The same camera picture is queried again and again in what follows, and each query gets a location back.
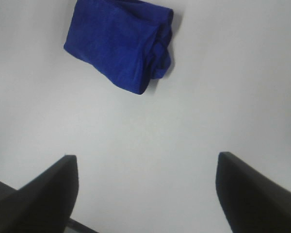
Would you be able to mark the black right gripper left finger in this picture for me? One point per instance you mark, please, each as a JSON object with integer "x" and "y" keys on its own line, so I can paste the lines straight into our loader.
{"x": 45, "y": 204}

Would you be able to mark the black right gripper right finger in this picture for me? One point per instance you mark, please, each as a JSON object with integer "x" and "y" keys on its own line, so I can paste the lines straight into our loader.
{"x": 251, "y": 202}

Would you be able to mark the blue towel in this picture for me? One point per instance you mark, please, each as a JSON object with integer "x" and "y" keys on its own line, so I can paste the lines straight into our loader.
{"x": 125, "y": 40}

